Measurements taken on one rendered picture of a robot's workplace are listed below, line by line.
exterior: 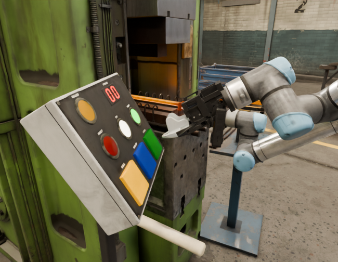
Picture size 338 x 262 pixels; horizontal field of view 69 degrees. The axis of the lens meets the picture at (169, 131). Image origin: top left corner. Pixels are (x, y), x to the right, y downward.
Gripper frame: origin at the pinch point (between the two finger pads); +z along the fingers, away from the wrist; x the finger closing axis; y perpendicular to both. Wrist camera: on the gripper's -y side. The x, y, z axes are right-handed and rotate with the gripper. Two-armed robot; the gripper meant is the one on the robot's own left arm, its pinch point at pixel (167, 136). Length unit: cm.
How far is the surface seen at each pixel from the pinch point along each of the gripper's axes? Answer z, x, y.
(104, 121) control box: 5.2, 16.2, 14.1
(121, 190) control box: 5.2, 25.4, 2.0
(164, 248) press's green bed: 44, -33, -64
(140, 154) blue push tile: 4.4, 11.4, 2.5
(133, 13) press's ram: -2, -35, 39
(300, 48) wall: -260, -759, -159
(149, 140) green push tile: 4.4, 2.1, 2.0
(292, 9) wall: -284, -784, -49
